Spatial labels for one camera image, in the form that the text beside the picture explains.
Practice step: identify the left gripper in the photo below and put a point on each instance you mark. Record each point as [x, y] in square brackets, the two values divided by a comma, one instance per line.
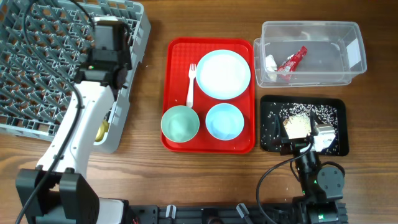
[127, 56]

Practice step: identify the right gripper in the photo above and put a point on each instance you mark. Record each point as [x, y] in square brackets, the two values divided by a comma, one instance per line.
[280, 137]

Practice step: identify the food scraps and rice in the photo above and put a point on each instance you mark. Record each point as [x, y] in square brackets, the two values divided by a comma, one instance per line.
[296, 120]

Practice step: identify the red snack wrapper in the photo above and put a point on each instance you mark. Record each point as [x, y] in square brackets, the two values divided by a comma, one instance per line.
[292, 62]

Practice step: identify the white napkin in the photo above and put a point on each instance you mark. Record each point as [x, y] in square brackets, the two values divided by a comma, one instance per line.
[271, 68]

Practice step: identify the yellow plastic cup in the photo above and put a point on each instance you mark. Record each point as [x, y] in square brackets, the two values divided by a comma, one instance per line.
[104, 127]

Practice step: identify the light blue bowl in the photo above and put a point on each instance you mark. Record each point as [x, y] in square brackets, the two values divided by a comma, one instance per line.
[224, 121]

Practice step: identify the cream plastic fork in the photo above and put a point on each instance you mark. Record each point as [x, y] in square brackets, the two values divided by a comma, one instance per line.
[192, 75]

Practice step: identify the large light blue plate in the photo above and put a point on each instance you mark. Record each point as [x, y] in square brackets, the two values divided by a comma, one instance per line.
[223, 74]

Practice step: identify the green bowl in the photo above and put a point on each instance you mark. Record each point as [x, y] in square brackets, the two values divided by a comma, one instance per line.
[180, 124]

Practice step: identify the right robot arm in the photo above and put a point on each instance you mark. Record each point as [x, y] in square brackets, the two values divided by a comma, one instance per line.
[322, 183]

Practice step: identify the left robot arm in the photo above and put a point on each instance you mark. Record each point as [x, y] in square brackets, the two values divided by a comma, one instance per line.
[56, 191]

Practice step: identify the grey dishwasher rack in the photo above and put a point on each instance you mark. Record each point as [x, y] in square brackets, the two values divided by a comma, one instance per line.
[41, 46]

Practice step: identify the black plastic tray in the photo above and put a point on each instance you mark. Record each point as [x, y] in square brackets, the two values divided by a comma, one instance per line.
[338, 104]

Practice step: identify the clear plastic bin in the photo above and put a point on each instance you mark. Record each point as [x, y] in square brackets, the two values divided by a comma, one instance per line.
[335, 55]

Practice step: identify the red plastic tray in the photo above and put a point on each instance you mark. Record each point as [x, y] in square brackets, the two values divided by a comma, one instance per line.
[187, 50]

